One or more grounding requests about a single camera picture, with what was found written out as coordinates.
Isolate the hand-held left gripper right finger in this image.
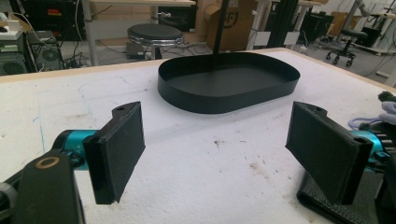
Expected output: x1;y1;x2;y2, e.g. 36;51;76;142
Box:
285;101;392;205

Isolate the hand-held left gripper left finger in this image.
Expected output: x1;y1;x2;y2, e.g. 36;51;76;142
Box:
55;101;147;205

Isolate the black textured leather wallet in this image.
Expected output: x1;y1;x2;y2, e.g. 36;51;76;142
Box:
296;171;386;224

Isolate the small dark box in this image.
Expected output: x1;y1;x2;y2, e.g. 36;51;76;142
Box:
125;41;147;61

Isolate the black office chair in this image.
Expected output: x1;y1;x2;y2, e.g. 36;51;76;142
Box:
325;28;369;67

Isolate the black oval metal tray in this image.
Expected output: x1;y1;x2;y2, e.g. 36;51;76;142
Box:
157;51;302;115

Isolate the black computer tower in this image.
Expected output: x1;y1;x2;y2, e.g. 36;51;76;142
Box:
26;31;65;73

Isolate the black round stool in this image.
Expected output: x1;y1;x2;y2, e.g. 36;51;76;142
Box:
126;22;185;61

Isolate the grey computer tower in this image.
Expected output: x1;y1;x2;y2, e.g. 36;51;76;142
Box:
0;50;30;77

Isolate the black equipment case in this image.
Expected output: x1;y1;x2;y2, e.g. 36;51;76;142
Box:
8;0;87;42

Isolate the brown cardboard box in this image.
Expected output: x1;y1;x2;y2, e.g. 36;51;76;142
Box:
195;0;260;52

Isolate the black upright pole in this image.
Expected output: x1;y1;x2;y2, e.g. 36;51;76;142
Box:
212;0;231;56

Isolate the lavender soft item with cord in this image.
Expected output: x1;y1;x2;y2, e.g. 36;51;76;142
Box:
347;91;396;132

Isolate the black aluminium frame post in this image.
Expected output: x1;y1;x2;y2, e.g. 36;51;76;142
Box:
267;0;301;49

